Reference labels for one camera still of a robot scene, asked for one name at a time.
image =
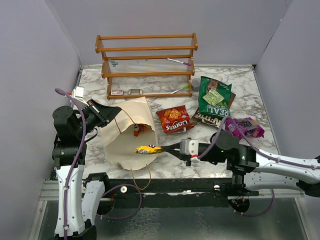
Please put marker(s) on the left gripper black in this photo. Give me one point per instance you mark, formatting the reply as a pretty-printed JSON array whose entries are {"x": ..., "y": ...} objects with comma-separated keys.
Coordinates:
[{"x": 105, "y": 113}]

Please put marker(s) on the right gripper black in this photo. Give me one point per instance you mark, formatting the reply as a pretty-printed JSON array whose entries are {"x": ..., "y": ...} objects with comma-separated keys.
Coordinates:
[{"x": 174, "y": 149}]

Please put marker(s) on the beige paper bag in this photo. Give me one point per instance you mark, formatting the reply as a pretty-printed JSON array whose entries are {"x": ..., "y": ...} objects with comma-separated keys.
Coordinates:
[{"x": 118, "y": 138}]

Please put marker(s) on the orange red snack bag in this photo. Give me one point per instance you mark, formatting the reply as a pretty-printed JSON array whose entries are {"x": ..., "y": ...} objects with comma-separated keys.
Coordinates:
[{"x": 175, "y": 120}]

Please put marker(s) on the yellow m&m candy bag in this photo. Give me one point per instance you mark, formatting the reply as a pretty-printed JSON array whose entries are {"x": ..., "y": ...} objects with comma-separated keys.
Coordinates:
[{"x": 149, "y": 150}]

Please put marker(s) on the brown kettle chips bag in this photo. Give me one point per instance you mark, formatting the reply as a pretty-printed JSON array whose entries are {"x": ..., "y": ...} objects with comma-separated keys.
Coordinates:
[{"x": 212, "y": 120}]

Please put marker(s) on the green real chips bag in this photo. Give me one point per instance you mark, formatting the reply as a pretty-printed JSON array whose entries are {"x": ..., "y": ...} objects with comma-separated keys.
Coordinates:
[{"x": 209, "y": 83}]

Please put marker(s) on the light green snack packet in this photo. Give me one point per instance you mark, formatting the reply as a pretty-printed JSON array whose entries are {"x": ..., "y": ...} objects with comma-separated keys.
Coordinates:
[{"x": 213, "y": 97}]

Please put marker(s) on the magenta candy bag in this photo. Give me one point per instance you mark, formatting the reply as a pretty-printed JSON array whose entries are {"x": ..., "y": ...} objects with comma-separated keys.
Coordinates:
[{"x": 248, "y": 126}]

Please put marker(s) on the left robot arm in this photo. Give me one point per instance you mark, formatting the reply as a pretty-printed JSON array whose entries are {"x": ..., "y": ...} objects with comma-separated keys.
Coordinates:
[{"x": 77, "y": 210}]

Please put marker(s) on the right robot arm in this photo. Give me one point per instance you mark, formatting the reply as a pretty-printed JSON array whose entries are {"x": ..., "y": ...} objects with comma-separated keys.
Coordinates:
[{"x": 252, "y": 168}]

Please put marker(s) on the small red white box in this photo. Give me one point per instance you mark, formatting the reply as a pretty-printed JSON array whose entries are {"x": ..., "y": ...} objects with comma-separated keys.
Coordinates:
[{"x": 118, "y": 92}]

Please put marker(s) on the wooden three-tier shelf rack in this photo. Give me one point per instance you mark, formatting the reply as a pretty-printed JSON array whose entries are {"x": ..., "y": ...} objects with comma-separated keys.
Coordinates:
[{"x": 145, "y": 56}]

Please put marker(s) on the green capped white marker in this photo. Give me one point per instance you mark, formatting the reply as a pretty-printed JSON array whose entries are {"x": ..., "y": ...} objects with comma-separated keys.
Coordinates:
[{"x": 182, "y": 88}]

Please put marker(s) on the small grey plastic cup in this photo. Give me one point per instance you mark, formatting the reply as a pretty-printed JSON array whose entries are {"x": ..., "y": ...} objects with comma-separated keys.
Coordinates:
[{"x": 195, "y": 84}]

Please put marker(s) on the pink capped white marker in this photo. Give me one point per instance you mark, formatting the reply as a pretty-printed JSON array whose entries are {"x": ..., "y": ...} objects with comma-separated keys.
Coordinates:
[{"x": 178, "y": 61}]

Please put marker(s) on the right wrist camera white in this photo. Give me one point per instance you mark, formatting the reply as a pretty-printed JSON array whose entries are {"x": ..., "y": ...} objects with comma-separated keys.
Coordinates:
[{"x": 189, "y": 147}]

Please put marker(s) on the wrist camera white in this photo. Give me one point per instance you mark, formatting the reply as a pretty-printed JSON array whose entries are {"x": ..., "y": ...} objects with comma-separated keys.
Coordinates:
[
  {"x": 189, "y": 147},
  {"x": 77, "y": 95}
]

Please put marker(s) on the metal handle bracket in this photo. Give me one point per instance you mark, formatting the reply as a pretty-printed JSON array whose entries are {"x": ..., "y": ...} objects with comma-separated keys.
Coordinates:
[{"x": 135, "y": 91}]

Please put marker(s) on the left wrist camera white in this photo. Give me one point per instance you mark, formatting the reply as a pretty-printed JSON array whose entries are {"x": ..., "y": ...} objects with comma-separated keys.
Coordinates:
[{"x": 77, "y": 95}]

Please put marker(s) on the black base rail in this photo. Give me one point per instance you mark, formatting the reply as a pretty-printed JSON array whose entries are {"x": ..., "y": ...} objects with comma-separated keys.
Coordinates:
[{"x": 170, "y": 192}]

